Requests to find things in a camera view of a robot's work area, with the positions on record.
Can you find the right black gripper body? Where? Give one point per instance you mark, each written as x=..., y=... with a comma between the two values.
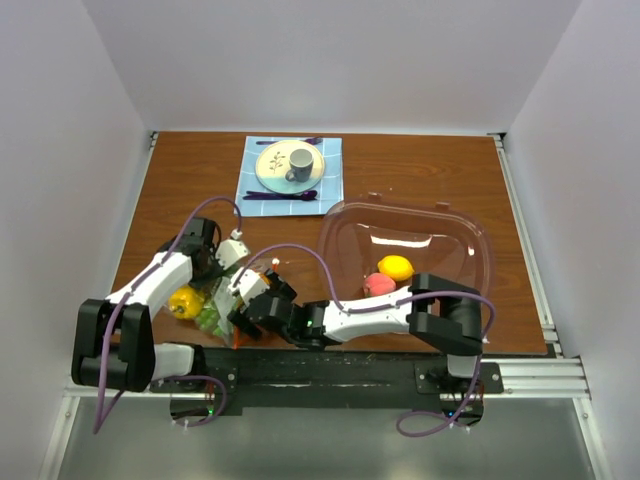
x=284, y=290

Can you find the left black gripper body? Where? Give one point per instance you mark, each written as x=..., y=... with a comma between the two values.
x=214, y=269

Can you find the clear zip top bag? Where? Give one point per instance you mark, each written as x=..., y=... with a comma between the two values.
x=216, y=294

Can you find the fake red peach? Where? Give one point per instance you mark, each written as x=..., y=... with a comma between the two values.
x=378, y=284

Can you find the fake yellow lemon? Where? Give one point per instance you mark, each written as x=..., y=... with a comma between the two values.
x=396, y=267

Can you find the clear pink plastic bowl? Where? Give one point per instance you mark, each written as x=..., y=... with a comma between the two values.
x=356, y=235

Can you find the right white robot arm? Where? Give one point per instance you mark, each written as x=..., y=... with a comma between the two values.
x=441, y=313

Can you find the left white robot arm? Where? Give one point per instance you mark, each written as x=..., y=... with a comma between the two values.
x=117, y=331

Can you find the fake yellow pepper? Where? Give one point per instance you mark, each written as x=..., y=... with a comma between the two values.
x=186, y=303

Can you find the fake green grapes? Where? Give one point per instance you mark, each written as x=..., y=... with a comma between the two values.
x=210, y=321

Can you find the purple plastic spoon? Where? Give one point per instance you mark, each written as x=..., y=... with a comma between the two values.
x=309, y=195

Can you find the cream plate with plant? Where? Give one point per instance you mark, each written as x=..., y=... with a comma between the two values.
x=273, y=163

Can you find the blue checked cloth napkin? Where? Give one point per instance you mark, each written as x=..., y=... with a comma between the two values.
x=330, y=188

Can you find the grey mug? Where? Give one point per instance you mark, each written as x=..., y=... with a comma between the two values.
x=301, y=164

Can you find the purple plastic fork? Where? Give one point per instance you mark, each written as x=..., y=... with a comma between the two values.
x=309, y=140

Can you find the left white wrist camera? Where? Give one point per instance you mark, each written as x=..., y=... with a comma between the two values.
x=231, y=250

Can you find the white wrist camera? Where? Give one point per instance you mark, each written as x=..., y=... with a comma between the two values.
x=246, y=285
x=231, y=250

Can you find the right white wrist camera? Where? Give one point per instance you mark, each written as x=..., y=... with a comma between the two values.
x=246, y=285

